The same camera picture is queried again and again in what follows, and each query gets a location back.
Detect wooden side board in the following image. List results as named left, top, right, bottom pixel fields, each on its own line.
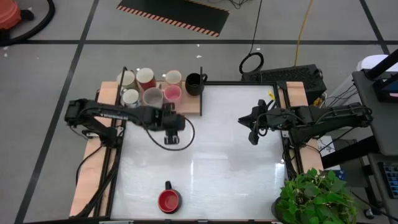
left=284, top=81, right=325, bottom=174
left=68, top=81, right=125, bottom=218

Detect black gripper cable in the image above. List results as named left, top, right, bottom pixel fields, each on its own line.
left=144, top=114, right=196, bottom=152

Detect orange vacuum cleaner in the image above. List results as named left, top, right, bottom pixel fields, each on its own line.
left=0, top=0, right=22, bottom=31

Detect white container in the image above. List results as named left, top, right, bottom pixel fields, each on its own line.
left=356, top=54, right=398, bottom=73

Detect black mug with red inside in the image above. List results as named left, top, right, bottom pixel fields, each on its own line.
left=157, top=180, right=183, bottom=215

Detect grey floral lettered mug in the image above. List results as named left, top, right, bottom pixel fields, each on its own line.
left=142, top=86, right=164, bottom=108

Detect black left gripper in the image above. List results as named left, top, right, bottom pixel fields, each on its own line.
left=154, top=102, right=187, bottom=146

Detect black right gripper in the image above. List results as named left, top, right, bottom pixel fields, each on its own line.
left=238, top=99, right=282, bottom=146

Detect white paper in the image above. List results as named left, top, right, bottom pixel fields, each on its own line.
left=317, top=135, right=335, bottom=158

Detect pink mug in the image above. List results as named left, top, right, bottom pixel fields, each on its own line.
left=163, top=85, right=183, bottom=103

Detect wooden shelf board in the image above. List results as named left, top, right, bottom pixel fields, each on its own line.
left=98, top=80, right=203, bottom=115

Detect blue white floral mug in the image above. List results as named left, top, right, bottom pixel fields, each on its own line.
left=120, top=88, right=141, bottom=108

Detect black vacuum hose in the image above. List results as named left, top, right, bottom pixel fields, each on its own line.
left=0, top=0, right=56, bottom=47

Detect yellow cable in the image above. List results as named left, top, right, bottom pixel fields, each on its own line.
left=294, top=0, right=314, bottom=67

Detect black table frame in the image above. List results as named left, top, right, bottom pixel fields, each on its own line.
left=74, top=80, right=305, bottom=223

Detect olive green mug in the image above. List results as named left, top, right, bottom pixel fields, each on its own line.
left=116, top=70, right=137, bottom=91

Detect yellow polka dot mug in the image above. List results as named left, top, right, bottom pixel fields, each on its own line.
left=164, top=70, right=183, bottom=88

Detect black striped floor mat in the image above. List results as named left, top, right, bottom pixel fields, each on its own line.
left=116, top=0, right=231, bottom=38

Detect grey desk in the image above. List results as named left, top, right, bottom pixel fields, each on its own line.
left=351, top=70, right=398, bottom=156

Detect black plant pot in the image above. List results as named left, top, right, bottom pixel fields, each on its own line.
left=271, top=195, right=282, bottom=220

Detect green leafy plant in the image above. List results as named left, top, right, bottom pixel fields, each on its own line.
left=275, top=167, right=359, bottom=224

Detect black keyboard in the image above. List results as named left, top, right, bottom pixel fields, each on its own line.
left=377, top=161, right=398, bottom=200

